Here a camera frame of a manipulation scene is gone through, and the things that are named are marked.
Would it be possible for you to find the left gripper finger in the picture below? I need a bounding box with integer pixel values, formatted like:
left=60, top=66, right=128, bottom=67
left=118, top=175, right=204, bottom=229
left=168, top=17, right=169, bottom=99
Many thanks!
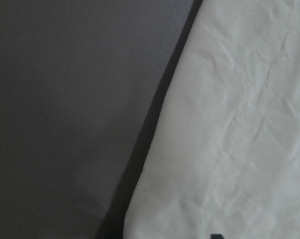
left=210, top=234, right=224, bottom=239

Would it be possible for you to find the beige long sleeve shirt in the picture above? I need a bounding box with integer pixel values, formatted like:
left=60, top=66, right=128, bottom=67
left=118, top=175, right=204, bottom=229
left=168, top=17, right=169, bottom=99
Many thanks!
left=123, top=0, right=300, bottom=239

